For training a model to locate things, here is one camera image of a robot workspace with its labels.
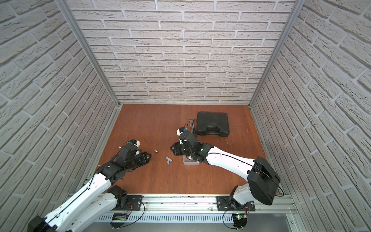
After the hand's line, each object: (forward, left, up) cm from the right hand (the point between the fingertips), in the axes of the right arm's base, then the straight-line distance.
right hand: (173, 147), depth 79 cm
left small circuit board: (-29, +28, -13) cm, 43 cm away
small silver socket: (+5, +13, -13) cm, 19 cm away
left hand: (-1, +13, -3) cm, 14 cm away
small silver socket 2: (-3, +5, -13) cm, 15 cm away
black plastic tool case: (+22, -28, -8) cm, 37 cm away
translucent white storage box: (-4, -7, -12) cm, 15 cm away
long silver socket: (0, +5, -14) cm, 15 cm away
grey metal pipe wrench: (+23, -12, -13) cm, 29 cm away
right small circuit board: (-34, -32, -16) cm, 50 cm away
